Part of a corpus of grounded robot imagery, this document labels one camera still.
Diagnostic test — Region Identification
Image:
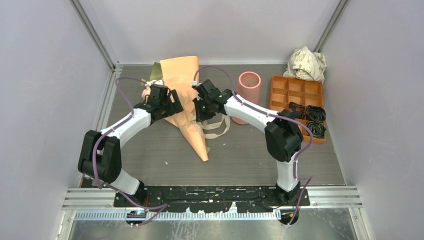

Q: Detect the pink cylindrical vase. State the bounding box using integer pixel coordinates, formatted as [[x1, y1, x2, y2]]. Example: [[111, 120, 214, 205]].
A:
[[235, 71, 262, 105]]

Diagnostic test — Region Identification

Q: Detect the orange compartment tray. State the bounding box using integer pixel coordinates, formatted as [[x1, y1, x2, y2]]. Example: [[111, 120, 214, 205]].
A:
[[269, 75, 327, 144]]

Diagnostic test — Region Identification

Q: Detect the aluminium front rail frame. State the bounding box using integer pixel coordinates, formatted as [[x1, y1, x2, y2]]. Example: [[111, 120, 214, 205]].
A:
[[62, 185, 363, 225]]

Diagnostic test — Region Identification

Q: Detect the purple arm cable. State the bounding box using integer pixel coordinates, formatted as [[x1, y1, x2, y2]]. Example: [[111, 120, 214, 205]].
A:
[[192, 65, 314, 228], [92, 76, 168, 228]]

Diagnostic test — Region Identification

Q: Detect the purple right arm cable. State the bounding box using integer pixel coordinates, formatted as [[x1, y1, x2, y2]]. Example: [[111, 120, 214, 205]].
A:
[[192, 65, 314, 228]]

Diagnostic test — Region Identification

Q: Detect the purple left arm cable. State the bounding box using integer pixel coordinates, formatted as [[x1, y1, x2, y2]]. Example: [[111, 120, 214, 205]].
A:
[[92, 76, 168, 228]]

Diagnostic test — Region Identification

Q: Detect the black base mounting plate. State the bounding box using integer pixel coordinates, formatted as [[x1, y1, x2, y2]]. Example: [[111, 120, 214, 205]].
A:
[[130, 185, 300, 214]]

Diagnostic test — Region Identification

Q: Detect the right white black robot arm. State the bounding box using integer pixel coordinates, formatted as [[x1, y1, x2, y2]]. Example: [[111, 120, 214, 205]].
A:
[[192, 79, 304, 206]]

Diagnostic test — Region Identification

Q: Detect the dark patterned hair tie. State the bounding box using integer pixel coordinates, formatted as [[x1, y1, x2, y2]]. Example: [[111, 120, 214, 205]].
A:
[[288, 101, 327, 123]]

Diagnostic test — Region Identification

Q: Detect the teal patterned hair tie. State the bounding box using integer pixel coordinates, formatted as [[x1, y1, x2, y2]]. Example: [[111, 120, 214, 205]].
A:
[[306, 121, 327, 139]]

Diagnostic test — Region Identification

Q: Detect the crumpled white patterned cloth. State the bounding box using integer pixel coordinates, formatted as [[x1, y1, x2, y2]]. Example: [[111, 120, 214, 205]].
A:
[[283, 46, 328, 83]]

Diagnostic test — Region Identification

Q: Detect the peach paper bouquet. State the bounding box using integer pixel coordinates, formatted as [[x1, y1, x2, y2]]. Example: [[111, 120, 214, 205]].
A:
[[149, 56, 209, 162]]

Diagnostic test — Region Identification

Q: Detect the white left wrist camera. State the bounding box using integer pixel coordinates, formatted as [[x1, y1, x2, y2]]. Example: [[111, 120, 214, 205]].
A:
[[145, 79, 164, 88]]

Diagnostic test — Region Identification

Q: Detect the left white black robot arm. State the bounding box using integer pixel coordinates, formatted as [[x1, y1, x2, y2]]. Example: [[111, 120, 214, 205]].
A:
[[77, 84, 184, 207]]

